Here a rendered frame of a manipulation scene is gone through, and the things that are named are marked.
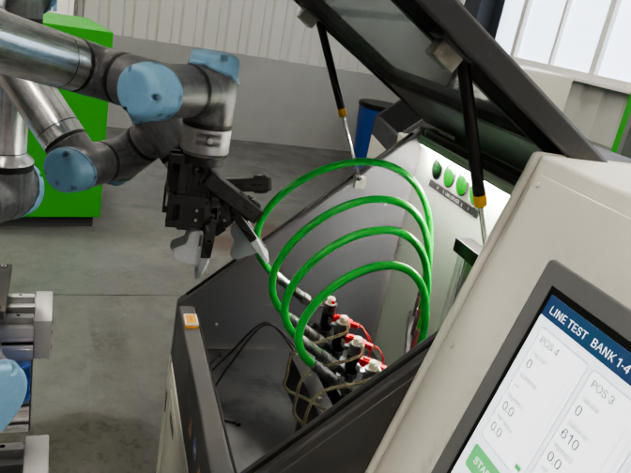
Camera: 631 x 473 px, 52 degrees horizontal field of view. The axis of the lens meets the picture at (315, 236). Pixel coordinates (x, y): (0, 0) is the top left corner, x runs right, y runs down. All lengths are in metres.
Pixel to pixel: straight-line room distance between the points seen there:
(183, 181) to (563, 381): 0.60
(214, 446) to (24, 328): 0.48
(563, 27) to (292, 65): 3.05
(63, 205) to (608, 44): 4.70
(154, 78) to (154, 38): 6.77
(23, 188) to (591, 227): 1.08
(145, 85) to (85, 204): 3.73
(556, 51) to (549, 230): 6.06
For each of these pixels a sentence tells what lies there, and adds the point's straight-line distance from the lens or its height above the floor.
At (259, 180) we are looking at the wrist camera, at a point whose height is 1.37.
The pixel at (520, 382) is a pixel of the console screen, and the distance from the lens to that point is 0.84.
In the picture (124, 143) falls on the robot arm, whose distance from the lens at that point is 1.23.
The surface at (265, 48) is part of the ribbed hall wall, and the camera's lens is 7.91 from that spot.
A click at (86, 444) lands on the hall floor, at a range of 2.69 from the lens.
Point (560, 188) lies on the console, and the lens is 0.89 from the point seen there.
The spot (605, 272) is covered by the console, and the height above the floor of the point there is 1.46.
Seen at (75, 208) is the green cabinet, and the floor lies 0.14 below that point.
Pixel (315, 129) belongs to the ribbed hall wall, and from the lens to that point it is 8.22.
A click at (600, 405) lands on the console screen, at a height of 1.35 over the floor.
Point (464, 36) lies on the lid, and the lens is 0.85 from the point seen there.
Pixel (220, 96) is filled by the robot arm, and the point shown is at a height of 1.54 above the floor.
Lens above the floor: 1.68
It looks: 19 degrees down
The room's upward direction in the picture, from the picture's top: 11 degrees clockwise
